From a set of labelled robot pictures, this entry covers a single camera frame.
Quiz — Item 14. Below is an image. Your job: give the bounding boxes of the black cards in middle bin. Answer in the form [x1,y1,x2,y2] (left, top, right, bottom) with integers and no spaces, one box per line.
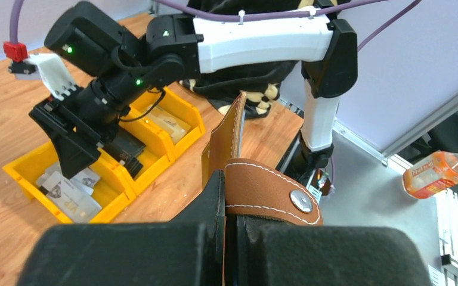
[103,127,146,179]

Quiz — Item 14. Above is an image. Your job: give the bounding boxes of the beige cards in right bin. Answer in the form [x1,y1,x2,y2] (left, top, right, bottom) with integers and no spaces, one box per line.
[145,105,191,144]

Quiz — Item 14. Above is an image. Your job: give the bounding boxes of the right yellow bin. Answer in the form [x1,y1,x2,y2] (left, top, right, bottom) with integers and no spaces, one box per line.
[131,88,206,158]

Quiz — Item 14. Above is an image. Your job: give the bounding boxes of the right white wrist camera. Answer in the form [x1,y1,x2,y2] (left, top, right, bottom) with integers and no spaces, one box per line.
[8,53,78,101]

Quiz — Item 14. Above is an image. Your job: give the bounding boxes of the left yellow bin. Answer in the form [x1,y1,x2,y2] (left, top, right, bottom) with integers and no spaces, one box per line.
[3,142,137,223]

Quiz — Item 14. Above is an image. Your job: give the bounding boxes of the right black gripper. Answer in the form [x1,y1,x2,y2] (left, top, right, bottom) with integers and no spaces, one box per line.
[29,86,120,179]

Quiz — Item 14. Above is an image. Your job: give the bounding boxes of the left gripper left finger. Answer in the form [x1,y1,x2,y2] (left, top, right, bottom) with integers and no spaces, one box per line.
[18,171,224,285]

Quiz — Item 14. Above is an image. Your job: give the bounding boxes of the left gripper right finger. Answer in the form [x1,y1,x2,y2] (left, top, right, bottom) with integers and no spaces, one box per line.
[237,216,431,285]

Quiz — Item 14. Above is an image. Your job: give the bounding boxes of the orange drink bottle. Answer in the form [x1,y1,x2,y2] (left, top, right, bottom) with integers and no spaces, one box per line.
[402,151,458,199]

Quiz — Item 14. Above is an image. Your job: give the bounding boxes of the yellow bin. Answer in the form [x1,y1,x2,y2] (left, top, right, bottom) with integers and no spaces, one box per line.
[3,142,137,223]
[90,108,176,195]
[131,88,206,158]

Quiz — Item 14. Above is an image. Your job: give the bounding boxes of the black floral blanket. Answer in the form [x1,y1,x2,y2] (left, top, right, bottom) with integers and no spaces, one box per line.
[179,0,314,119]

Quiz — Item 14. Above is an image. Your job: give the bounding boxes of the silver cards in left bin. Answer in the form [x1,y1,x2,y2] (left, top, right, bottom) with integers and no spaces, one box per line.
[36,162,102,223]

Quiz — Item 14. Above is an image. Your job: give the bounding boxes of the middle yellow bin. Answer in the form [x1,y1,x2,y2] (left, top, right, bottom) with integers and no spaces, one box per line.
[90,108,176,195]

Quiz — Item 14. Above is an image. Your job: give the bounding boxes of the brown leather card holder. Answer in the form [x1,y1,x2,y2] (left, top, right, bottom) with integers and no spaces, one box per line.
[201,92,324,286]

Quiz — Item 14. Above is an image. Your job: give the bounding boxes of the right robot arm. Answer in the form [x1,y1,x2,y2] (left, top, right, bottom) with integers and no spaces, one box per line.
[29,1,358,185]

